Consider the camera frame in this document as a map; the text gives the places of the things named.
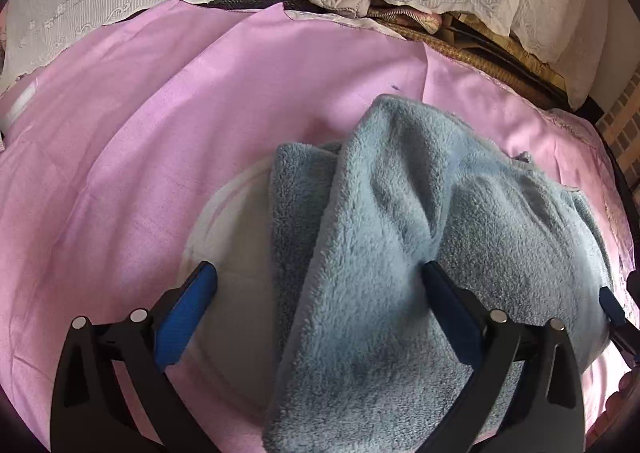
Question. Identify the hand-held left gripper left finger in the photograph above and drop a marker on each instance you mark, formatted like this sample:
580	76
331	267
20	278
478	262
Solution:
185	318

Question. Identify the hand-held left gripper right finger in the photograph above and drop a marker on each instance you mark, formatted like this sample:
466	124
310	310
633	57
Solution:
450	313

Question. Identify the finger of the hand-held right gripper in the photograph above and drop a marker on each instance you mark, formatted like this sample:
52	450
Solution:
612	307

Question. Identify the grey-blue fluffy towel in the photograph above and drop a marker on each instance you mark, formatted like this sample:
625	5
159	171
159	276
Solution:
380	233

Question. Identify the person's right hand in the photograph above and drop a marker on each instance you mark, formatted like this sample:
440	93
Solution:
624	385

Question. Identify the pink bed sheet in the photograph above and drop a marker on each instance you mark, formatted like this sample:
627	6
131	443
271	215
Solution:
150	158

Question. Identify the purple floral bedspread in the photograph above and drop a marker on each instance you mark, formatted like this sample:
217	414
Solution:
575	125

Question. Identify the stack of folded bedding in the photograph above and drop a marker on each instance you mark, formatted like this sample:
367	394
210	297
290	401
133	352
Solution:
395	15

